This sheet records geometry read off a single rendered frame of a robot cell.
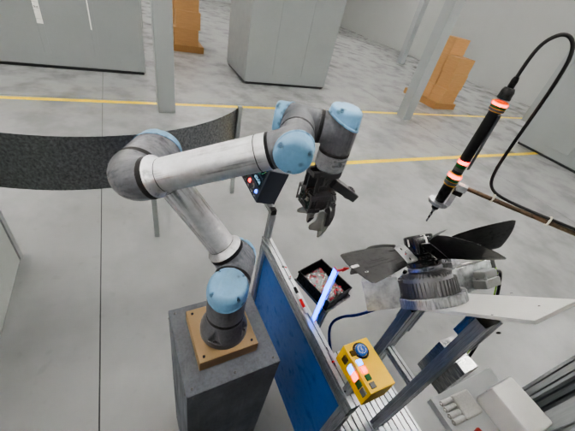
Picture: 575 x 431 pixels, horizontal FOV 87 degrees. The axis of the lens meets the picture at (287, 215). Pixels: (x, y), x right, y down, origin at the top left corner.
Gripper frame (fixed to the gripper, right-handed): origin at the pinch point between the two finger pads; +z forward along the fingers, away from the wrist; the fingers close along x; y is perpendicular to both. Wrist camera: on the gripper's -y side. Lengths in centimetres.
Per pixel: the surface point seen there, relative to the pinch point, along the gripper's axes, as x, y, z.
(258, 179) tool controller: -63, -9, 26
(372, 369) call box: 31.4, -14.7, 35.8
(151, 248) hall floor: -142, 41, 143
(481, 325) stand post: 34, -60, 28
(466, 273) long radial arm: 13, -80, 31
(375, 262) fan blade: 0.3, -34.5, 25.2
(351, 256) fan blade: -7.3, -29.2, 28.4
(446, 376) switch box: 38, -69, 69
